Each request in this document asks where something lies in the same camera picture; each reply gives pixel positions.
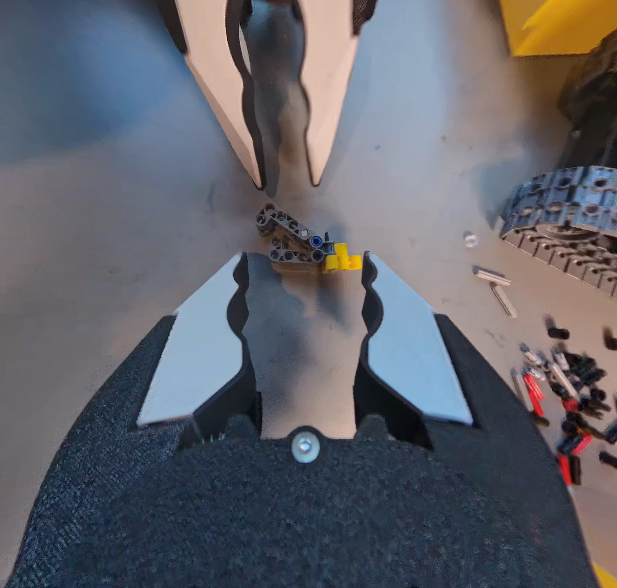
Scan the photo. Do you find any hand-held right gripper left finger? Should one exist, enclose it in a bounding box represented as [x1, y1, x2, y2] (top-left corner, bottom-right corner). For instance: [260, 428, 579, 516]
[136, 252, 256, 427]

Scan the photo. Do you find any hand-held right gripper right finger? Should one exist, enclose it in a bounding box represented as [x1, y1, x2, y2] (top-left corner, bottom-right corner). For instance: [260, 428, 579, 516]
[358, 251, 474, 426]

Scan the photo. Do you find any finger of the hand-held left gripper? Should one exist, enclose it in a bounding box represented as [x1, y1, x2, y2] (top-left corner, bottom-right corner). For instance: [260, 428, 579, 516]
[283, 0, 361, 187]
[168, 0, 267, 191]

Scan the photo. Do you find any grey yellow toy brick assembly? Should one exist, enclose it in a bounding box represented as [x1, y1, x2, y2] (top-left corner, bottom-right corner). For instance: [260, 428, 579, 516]
[255, 202, 363, 274]

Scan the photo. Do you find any yellow plastic parts bin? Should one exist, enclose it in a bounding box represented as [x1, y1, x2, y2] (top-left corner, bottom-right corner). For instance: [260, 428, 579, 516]
[492, 0, 617, 58]

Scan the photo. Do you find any yellow toy brick cylinder assembly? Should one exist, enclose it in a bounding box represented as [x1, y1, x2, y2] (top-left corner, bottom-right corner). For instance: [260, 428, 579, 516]
[590, 561, 617, 588]

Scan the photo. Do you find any grey desk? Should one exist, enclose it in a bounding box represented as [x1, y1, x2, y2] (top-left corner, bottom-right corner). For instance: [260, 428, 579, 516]
[0, 0, 617, 588]

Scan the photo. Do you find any pile of black red pins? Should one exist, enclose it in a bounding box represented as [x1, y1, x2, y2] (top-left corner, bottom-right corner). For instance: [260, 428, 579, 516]
[510, 314, 617, 488]

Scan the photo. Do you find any tracked toy brick vehicle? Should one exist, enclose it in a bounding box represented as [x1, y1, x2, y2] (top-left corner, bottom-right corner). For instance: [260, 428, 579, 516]
[498, 31, 617, 300]

